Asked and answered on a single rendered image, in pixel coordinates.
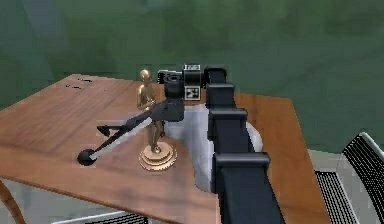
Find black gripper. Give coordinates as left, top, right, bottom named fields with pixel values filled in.
left=76, top=69, right=186, bottom=167

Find gold human figure statue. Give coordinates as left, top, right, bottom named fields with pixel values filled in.
left=136, top=68, right=178, bottom=172

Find brown wooden table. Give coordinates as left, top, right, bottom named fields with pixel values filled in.
left=0, top=73, right=331, bottom=224

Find white rounded object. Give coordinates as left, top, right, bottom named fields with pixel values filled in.
left=164, top=103, right=264, bottom=194

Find black mesh white-framed chair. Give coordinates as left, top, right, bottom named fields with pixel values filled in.
left=50, top=210, right=150, bottom=224
left=314, top=131, right=384, bottom=224

